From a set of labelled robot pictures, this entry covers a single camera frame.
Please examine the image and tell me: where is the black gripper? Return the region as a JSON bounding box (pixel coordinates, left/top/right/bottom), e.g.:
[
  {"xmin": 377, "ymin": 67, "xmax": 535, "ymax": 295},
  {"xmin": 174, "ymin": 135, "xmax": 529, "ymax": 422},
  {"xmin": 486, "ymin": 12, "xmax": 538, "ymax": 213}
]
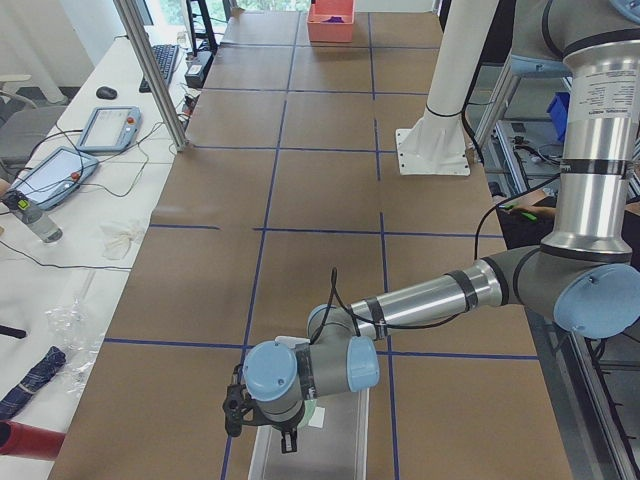
[{"xmin": 272, "ymin": 419, "xmax": 301, "ymax": 454}]

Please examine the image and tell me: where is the light green bowl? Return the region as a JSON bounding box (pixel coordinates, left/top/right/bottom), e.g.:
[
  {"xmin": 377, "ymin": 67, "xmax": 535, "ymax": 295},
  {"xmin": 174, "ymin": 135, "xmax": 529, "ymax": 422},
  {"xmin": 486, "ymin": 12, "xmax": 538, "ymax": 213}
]
[{"xmin": 300, "ymin": 399, "xmax": 325, "ymax": 428}]

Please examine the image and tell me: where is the purple cloth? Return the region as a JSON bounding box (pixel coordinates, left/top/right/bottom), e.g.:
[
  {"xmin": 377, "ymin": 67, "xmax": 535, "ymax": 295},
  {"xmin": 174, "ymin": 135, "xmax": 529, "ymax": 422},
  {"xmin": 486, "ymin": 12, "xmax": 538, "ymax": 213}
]
[{"xmin": 323, "ymin": 16, "xmax": 345, "ymax": 24}]

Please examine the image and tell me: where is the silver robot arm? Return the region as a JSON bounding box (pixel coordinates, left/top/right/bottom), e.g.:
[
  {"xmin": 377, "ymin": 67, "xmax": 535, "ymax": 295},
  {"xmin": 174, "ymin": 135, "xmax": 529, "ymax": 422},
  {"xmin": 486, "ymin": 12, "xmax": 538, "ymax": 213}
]
[{"xmin": 223, "ymin": 1, "xmax": 639, "ymax": 453}]

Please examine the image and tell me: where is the translucent plastic box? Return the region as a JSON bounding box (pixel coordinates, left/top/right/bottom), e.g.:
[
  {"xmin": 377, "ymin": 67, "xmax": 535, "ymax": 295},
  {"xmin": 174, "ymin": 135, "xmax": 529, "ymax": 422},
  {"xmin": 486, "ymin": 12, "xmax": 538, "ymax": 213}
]
[{"xmin": 247, "ymin": 335, "xmax": 372, "ymax": 480}]

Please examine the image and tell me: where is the small black power box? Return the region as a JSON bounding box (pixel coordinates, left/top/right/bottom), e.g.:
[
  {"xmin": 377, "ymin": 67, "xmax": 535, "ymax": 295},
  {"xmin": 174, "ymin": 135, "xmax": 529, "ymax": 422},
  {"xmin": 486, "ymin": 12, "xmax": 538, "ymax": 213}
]
[{"xmin": 184, "ymin": 51, "xmax": 214, "ymax": 89}]

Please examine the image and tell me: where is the crumpled clear plastic wrap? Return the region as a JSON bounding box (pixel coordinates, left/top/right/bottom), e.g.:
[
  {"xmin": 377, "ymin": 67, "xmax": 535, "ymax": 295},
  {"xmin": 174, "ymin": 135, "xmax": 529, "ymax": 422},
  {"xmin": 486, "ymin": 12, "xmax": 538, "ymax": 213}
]
[{"xmin": 45, "ymin": 300, "xmax": 104, "ymax": 398}]

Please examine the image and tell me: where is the folded blue umbrella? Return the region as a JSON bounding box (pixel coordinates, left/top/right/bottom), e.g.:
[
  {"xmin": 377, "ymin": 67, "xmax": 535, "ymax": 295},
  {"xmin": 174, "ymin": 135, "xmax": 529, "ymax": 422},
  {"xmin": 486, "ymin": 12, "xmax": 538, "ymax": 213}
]
[{"xmin": 1, "ymin": 346, "xmax": 66, "ymax": 420}]

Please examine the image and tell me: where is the crumpled white tissue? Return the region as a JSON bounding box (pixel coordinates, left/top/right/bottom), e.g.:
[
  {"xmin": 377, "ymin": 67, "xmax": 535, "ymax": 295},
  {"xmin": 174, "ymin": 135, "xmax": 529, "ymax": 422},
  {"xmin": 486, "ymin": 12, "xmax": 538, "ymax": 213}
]
[{"xmin": 100, "ymin": 220, "xmax": 147, "ymax": 260}]

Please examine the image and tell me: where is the red cylinder bottle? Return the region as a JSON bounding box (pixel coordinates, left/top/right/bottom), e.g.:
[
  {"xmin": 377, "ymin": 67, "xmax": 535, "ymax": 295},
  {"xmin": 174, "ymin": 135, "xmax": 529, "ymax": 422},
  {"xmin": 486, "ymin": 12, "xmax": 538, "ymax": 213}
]
[{"xmin": 1, "ymin": 420, "xmax": 66, "ymax": 461}]

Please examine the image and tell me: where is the seated person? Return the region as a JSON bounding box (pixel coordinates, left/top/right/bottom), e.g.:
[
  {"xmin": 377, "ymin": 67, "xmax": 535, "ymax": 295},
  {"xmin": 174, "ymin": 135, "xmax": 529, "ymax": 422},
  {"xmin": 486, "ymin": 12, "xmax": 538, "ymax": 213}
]
[{"xmin": 497, "ymin": 189, "xmax": 556, "ymax": 249}]

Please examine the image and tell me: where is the clear water bottle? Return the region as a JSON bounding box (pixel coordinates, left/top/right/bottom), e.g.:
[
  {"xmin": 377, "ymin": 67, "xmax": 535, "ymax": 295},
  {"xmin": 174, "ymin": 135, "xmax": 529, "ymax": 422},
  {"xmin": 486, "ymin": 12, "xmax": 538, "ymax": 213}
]
[{"xmin": 1, "ymin": 189, "xmax": 63, "ymax": 243}]

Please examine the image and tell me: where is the teach pendant near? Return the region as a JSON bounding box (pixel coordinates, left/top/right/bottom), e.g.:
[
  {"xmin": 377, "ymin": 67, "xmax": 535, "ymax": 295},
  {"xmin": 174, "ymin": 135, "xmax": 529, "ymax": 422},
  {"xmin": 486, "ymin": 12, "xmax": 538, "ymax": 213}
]
[{"xmin": 11, "ymin": 147, "xmax": 99, "ymax": 210}]

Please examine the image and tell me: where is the teach pendant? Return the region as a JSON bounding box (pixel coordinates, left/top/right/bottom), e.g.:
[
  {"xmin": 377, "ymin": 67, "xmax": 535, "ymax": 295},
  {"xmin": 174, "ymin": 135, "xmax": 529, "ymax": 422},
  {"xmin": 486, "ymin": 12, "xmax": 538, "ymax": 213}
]
[
  {"xmin": 11, "ymin": 147, "xmax": 99, "ymax": 210},
  {"xmin": 76, "ymin": 106, "xmax": 142, "ymax": 155}
]

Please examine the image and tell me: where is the teach pendant far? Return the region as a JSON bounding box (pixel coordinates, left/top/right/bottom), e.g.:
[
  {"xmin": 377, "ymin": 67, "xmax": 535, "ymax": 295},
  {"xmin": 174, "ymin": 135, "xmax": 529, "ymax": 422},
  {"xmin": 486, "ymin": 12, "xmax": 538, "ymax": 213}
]
[{"xmin": 76, "ymin": 106, "xmax": 142, "ymax": 155}]

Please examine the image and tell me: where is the black computer mouse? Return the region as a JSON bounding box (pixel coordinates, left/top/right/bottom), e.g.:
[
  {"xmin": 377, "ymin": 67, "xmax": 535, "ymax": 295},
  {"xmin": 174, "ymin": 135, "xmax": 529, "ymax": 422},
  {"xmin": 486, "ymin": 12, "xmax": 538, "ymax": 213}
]
[{"xmin": 95, "ymin": 86, "xmax": 118, "ymax": 100}]

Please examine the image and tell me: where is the black keyboard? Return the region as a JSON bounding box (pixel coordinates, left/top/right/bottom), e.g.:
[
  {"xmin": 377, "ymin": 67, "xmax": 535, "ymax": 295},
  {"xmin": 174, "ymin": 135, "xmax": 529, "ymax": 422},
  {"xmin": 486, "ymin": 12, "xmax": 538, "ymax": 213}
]
[{"xmin": 151, "ymin": 44, "xmax": 180, "ymax": 86}]

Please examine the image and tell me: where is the pink plastic bin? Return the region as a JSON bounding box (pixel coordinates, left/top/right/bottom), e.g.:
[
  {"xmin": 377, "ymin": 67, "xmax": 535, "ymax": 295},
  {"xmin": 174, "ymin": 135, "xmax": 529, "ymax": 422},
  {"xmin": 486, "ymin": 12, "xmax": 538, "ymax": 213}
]
[{"xmin": 306, "ymin": 0, "xmax": 355, "ymax": 43}]

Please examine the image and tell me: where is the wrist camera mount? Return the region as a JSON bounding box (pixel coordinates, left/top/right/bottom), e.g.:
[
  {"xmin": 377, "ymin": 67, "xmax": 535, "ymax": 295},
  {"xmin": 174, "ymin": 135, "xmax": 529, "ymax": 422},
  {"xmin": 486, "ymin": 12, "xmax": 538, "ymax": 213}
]
[{"xmin": 222, "ymin": 364, "xmax": 255, "ymax": 438}]

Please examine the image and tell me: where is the white pedestal column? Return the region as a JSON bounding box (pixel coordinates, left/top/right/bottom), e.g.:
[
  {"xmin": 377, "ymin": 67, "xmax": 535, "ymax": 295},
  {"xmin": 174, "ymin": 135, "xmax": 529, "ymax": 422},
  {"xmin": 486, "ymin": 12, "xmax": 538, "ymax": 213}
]
[{"xmin": 396, "ymin": 0, "xmax": 499, "ymax": 176}]

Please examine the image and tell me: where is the aluminium frame post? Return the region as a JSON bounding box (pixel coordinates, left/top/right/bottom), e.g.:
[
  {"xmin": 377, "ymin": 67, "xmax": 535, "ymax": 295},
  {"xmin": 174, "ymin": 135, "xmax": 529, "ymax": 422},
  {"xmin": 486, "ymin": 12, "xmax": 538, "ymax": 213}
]
[{"xmin": 113, "ymin": 0, "xmax": 188, "ymax": 152}]

